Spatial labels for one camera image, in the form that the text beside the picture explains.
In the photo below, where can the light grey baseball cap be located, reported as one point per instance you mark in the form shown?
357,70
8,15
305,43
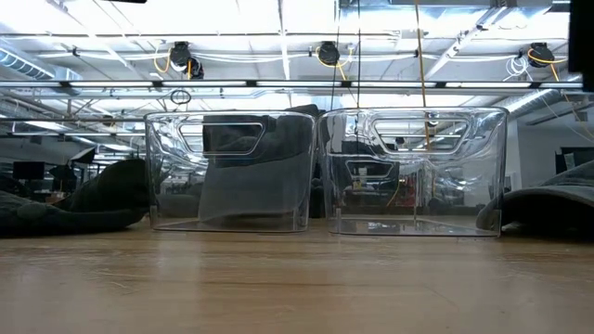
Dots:
547,201

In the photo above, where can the long ceiling light bar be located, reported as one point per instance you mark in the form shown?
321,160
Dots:
297,84

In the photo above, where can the clear plastic bin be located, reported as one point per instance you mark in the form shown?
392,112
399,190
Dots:
464,185
171,153

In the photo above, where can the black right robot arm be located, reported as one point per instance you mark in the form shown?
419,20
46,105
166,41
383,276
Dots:
582,42

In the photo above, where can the blue-grey baseball cap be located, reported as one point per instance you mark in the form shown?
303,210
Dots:
250,185

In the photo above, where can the silver ventilation duct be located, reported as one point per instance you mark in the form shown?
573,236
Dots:
538,99
28,65

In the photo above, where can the dark grey baseball cap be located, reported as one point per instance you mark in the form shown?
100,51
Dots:
283,132

